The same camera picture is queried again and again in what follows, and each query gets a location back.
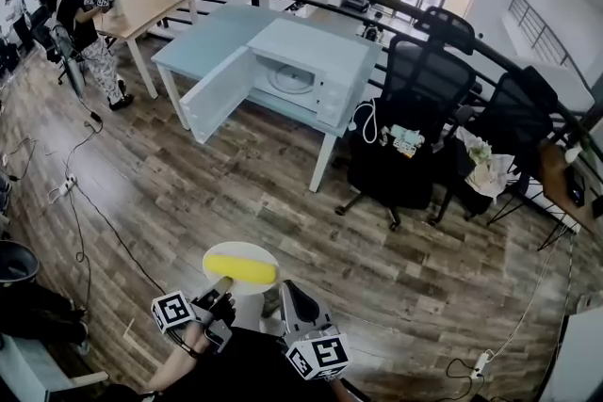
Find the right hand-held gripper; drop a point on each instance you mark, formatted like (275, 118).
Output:
(315, 343)

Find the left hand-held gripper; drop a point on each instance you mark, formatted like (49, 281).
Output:
(207, 320)

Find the yellow corn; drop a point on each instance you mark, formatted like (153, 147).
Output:
(240, 269)

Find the white round plate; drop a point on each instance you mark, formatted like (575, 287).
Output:
(249, 252)

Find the white microwave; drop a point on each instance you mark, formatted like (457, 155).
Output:
(301, 56)

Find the person's left forearm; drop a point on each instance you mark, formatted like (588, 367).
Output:
(176, 367)

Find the person's black shirt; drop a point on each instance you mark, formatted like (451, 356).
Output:
(249, 372)

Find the white power strip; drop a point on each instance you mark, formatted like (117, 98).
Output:
(481, 362)
(65, 186)

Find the pale gripper device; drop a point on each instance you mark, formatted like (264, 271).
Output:
(404, 139)

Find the black round bin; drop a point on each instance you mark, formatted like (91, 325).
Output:
(16, 263)

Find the white bench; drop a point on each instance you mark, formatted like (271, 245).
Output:
(28, 367)

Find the white cloth bag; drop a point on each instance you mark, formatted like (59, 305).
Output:
(485, 169)

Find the black mesh office chair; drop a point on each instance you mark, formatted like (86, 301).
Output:
(518, 113)
(414, 80)

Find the wooden table with white legs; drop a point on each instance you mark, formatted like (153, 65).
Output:
(141, 11)

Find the white cabinet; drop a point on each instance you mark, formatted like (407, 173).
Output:
(577, 358)

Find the dark wooden desk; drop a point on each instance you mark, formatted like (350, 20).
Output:
(563, 181)

